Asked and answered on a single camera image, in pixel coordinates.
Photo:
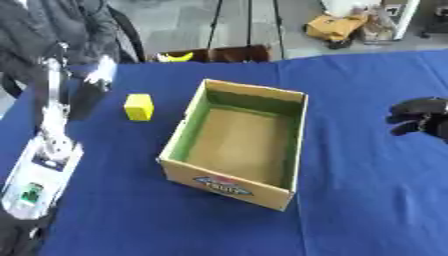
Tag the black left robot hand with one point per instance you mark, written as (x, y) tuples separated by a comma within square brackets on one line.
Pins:
[(87, 98)]

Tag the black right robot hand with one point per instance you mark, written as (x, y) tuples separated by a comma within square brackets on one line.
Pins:
[(421, 113)]

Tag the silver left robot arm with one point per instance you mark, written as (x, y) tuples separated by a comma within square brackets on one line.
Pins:
[(42, 166)]

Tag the tan cardboard box green inside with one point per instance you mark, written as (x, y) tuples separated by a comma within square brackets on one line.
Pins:
[(239, 146)]

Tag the yellow rectangular block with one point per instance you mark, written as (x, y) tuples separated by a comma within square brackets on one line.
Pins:
[(139, 107)]

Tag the black chair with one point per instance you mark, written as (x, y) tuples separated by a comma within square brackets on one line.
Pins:
[(129, 33)]

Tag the person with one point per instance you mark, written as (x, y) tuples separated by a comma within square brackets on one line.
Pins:
[(52, 26)]

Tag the yellow toy banana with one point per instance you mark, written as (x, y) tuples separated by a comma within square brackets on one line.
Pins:
[(176, 58)]

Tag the yellow bag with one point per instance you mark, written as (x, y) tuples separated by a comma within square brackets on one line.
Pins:
[(336, 28)]

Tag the brown wooden crate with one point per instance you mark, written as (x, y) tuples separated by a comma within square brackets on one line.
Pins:
[(233, 54)]

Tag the black tripod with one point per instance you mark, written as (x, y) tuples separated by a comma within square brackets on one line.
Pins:
[(248, 23)]

